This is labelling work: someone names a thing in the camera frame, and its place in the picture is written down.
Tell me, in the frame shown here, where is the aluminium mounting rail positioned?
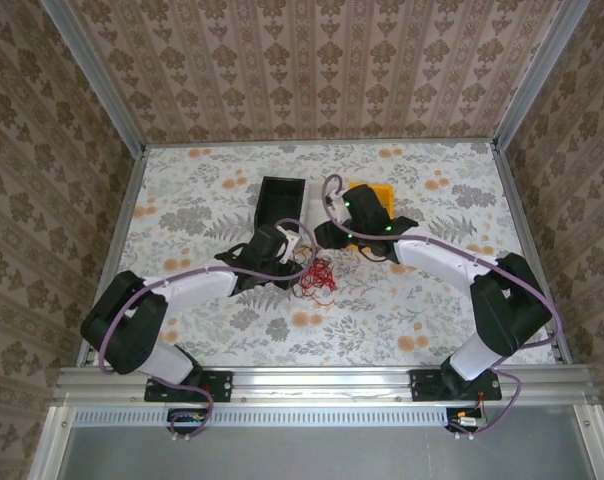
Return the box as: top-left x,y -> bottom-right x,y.
51,364 -> 601,407

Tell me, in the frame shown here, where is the power connector with wires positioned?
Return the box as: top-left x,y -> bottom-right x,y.
167,407 -> 208,436
445,399 -> 488,435

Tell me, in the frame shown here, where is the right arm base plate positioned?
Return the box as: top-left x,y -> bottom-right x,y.
409,368 -> 503,404

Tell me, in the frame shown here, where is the aluminium table side rail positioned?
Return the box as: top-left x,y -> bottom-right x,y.
491,142 -> 572,365
79,147 -> 148,369

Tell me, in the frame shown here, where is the slotted grey cable duct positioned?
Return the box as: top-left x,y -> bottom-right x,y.
71,407 -> 581,429

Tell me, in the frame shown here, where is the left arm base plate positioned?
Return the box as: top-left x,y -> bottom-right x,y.
144,369 -> 234,404

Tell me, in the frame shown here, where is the black plastic bin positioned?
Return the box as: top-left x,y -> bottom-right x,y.
253,174 -> 309,236

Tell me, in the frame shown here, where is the aluminium frame post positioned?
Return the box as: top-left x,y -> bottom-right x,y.
40,0 -> 148,154
491,0 -> 593,151

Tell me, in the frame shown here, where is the thin black cable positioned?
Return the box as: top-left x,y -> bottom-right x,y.
287,243 -> 319,299

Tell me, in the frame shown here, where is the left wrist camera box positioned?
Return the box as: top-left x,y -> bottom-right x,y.
276,225 -> 302,264

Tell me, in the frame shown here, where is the aluminium back rail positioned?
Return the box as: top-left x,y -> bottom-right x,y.
144,138 -> 496,149

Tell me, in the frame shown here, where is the thin red cable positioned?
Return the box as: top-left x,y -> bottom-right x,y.
292,255 -> 340,307

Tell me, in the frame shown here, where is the grey metal panel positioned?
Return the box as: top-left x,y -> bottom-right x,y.
29,405 -> 604,480

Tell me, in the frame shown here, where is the white plastic bin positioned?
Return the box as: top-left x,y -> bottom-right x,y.
303,193 -> 333,229

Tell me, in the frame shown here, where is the floral patterned tablecloth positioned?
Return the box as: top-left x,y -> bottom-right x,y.
89,142 -> 558,369

